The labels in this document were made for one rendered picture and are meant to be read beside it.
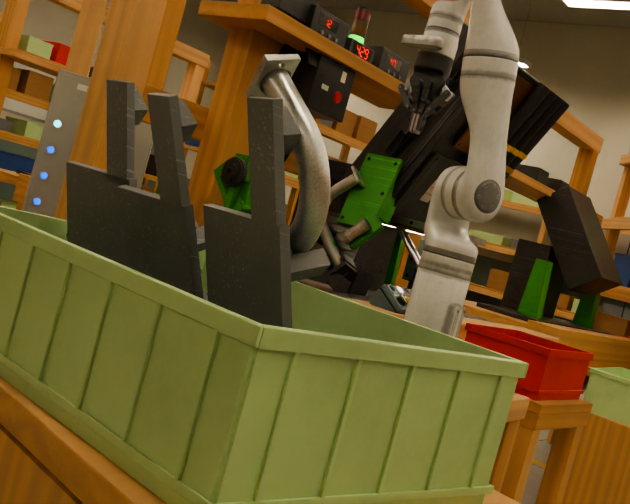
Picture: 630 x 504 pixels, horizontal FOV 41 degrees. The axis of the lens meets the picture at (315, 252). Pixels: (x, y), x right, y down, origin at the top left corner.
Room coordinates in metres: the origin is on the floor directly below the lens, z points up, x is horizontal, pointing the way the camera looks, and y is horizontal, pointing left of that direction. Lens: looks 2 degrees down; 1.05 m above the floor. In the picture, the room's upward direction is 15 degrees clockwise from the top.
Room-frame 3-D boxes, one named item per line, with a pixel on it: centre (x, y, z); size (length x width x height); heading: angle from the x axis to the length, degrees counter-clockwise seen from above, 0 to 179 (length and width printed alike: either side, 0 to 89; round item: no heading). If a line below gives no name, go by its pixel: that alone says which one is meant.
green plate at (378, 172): (2.24, -0.12, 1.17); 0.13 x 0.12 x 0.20; 142
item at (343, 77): (2.37, 0.12, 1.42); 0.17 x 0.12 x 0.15; 142
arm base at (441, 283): (1.43, -0.22, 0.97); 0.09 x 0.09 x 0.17; 66
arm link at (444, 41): (1.69, -0.12, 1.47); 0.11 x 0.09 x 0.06; 142
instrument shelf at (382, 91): (2.49, 0.09, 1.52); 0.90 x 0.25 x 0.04; 142
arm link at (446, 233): (1.43, -0.22, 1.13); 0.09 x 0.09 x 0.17; 29
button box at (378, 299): (2.00, -0.23, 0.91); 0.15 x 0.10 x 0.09; 142
